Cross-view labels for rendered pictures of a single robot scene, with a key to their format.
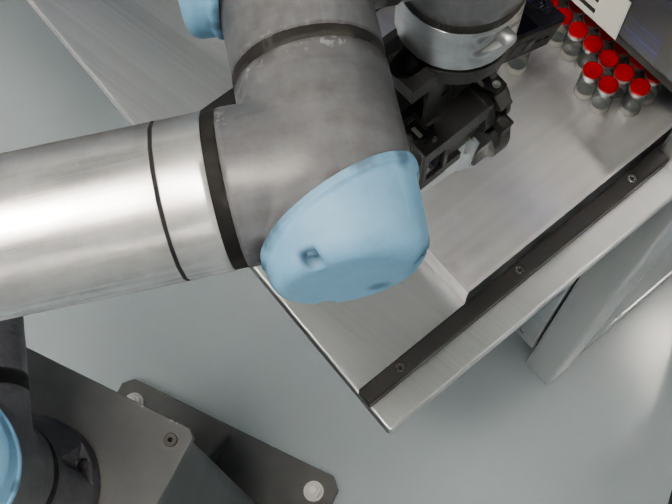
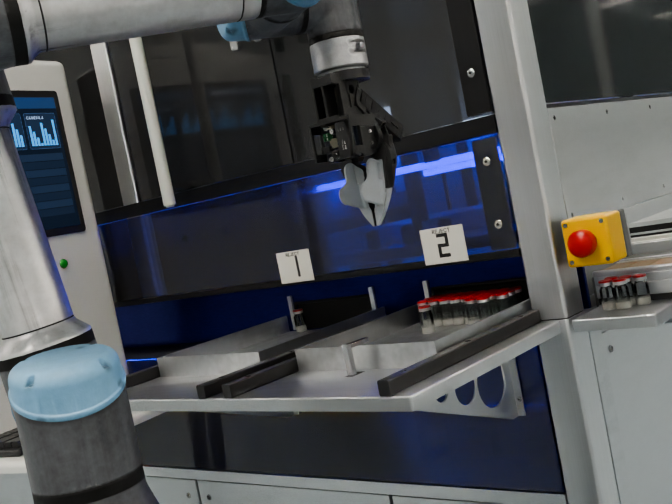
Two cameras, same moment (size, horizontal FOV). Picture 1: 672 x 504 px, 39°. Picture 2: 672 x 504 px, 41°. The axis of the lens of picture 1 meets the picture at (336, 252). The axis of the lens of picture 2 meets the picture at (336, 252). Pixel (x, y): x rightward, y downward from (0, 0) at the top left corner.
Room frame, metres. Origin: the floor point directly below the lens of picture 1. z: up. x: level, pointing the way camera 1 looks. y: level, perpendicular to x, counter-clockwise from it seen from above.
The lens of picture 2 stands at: (-0.84, 0.29, 1.12)
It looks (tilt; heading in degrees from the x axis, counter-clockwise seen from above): 3 degrees down; 345
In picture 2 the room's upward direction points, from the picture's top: 11 degrees counter-clockwise
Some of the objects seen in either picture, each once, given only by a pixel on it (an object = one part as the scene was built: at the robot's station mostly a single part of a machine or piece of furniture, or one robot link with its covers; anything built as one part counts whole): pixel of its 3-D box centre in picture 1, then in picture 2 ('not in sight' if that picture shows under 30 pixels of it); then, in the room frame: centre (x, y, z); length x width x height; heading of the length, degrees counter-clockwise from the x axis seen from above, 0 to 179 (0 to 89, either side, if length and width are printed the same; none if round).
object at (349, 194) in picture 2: not in sight; (354, 196); (0.34, -0.07, 1.13); 0.06 x 0.03 x 0.09; 125
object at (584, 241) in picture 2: not in sight; (583, 243); (0.32, -0.39, 0.99); 0.04 x 0.04 x 0.04; 34
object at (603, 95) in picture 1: (603, 95); (485, 311); (0.48, -0.29, 0.90); 0.02 x 0.02 x 0.05
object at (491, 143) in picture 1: (477, 126); (378, 157); (0.32, -0.11, 1.17); 0.05 x 0.02 x 0.09; 35
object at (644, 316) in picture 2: not in sight; (631, 313); (0.35, -0.47, 0.87); 0.14 x 0.13 x 0.02; 124
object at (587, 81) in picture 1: (588, 81); (473, 311); (0.50, -0.28, 0.90); 0.02 x 0.02 x 0.05
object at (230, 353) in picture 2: not in sight; (275, 340); (0.76, 0.00, 0.90); 0.34 x 0.26 x 0.04; 124
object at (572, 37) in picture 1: (581, 48); (463, 310); (0.54, -0.28, 0.90); 0.18 x 0.02 x 0.05; 34
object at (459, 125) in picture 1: (439, 82); (347, 117); (0.33, -0.08, 1.23); 0.09 x 0.08 x 0.12; 125
